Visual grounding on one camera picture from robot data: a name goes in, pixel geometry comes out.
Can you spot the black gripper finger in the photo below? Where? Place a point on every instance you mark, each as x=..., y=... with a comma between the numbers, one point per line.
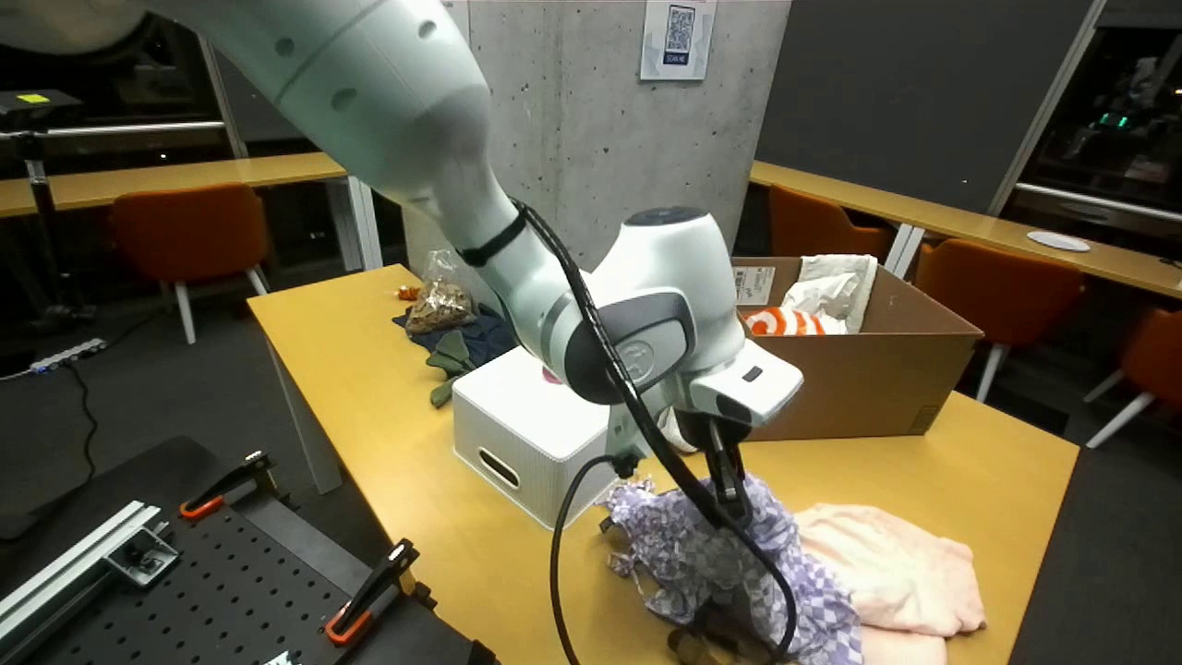
x=731, y=477
x=702, y=462

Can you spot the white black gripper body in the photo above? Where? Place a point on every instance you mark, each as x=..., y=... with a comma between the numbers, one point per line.
x=743, y=392

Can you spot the purple checked shirt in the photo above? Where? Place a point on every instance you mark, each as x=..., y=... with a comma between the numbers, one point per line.
x=681, y=563

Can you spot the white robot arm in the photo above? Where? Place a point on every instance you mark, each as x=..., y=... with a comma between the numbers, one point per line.
x=401, y=102

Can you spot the white upturned basket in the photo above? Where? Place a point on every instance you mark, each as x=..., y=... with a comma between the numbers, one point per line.
x=531, y=435

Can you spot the orange white striped cloth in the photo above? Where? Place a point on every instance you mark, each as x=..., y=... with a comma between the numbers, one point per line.
x=792, y=324

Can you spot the white cloth in box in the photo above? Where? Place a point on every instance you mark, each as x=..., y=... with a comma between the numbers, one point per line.
x=838, y=289

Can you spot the brown cardboard box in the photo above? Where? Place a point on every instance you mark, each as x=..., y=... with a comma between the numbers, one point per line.
x=888, y=377

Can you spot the orange chair behind box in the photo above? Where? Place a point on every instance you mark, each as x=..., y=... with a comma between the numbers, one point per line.
x=817, y=227

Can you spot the pink cloth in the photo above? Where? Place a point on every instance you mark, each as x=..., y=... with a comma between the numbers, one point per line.
x=907, y=585

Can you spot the dark green blue clothes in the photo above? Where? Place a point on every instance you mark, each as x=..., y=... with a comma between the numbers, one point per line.
x=460, y=349

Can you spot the clear plastic snack bag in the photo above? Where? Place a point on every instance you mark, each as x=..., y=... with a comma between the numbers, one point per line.
x=441, y=300

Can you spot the small orange object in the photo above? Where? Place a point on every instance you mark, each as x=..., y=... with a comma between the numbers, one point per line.
x=409, y=292

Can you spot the white plate on desk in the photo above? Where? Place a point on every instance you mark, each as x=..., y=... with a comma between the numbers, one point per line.
x=1057, y=240

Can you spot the white QR poster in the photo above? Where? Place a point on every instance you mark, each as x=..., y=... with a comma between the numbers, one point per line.
x=679, y=39

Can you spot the orange black clamp near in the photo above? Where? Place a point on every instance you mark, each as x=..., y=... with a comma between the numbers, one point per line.
x=386, y=585

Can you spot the orange black clamp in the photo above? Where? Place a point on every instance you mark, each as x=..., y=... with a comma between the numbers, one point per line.
x=248, y=469
x=386, y=585

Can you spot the orange chair far right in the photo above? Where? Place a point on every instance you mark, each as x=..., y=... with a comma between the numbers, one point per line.
x=1150, y=363

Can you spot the orange black clamp far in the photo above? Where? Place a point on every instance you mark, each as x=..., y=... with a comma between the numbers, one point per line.
x=248, y=469

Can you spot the black perforated breadboard plate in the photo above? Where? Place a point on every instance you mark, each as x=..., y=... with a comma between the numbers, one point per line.
x=253, y=585

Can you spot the orange chair left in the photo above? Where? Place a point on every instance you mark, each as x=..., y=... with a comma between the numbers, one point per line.
x=193, y=234

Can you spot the white power strip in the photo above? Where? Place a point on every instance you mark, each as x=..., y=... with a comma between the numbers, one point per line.
x=74, y=353

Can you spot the black tripod with device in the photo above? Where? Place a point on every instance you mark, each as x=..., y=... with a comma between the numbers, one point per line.
x=24, y=121

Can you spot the long wooden wall desk right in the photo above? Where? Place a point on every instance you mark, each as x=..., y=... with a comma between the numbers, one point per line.
x=920, y=216

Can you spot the long wooden wall desk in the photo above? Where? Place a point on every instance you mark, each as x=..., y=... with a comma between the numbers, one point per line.
x=920, y=216
x=351, y=201

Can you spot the silver aluminium extrusion rail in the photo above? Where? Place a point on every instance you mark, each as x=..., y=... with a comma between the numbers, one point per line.
x=129, y=544

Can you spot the long wooden wall desk left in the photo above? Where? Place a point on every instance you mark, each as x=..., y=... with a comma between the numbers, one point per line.
x=351, y=201

